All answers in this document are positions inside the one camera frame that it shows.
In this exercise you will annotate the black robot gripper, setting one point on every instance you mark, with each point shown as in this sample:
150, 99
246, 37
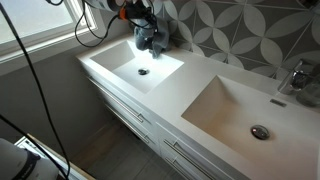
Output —
138, 11

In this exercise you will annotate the large white sink basin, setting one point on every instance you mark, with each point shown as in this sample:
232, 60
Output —
240, 120

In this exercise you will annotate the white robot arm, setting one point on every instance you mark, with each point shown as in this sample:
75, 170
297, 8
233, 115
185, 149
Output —
13, 163

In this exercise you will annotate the white vanity cabinet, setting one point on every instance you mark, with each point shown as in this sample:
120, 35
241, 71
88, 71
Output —
156, 140

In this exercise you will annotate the wood framed white board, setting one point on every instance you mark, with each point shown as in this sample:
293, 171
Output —
75, 173

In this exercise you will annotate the clear glass jar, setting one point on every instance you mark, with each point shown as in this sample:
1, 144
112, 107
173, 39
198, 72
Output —
310, 93

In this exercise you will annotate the chrome faucet beside glass jar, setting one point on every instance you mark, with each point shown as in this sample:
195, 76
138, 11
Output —
290, 81

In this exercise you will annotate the small white square sink basin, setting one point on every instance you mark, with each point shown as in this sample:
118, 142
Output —
133, 66

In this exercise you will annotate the blue-grey towel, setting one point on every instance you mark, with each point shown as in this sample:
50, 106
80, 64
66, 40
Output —
150, 41

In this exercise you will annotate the large chrome sink drain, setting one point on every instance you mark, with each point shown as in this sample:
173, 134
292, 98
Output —
260, 132

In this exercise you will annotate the small chrome sink drain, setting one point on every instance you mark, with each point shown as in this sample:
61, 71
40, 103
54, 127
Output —
143, 71

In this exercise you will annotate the chrome sink overflow slot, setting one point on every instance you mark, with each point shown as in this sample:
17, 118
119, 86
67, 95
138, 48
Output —
278, 103

